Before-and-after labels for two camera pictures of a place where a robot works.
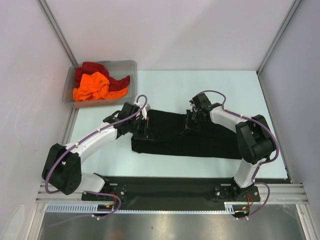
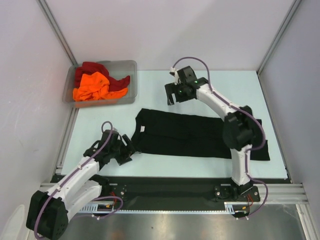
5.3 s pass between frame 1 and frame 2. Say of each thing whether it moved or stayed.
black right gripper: moved
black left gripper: moved
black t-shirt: stayed
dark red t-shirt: stayed
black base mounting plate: stayed
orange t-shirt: stayed
